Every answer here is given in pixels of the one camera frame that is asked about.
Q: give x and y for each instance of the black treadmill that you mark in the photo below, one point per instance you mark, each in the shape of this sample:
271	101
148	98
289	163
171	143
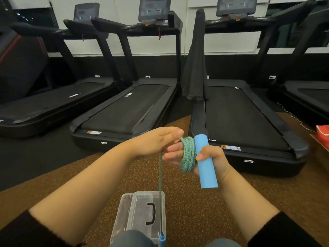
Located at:
43	105
239	118
123	110
306	92

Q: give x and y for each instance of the person's right hand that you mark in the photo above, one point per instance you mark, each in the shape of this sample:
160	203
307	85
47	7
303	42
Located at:
221	164

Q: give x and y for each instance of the person's left hand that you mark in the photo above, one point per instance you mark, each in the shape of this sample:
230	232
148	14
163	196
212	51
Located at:
151	141

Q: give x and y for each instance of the person's left leg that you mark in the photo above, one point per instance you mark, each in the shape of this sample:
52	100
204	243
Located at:
133	240

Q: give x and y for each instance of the dark grey hanging cloth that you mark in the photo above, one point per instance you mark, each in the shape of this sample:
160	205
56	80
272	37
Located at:
194	66

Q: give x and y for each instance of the red bag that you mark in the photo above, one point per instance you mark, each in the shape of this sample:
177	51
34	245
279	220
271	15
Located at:
323	135

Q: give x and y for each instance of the person's right forearm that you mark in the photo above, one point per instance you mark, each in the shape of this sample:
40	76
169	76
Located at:
246	208

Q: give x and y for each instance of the person's right leg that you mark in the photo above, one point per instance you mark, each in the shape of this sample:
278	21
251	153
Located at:
223	243

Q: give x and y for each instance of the person's left forearm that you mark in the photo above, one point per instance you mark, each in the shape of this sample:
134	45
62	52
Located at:
77	195

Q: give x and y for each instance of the clear plastic storage box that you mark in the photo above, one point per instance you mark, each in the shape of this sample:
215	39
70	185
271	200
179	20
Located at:
120	218

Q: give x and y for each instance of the person's leg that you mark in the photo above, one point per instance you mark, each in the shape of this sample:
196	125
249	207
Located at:
223	243
133	240

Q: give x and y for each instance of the black machine with red stripe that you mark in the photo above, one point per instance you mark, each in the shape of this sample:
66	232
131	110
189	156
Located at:
20	66

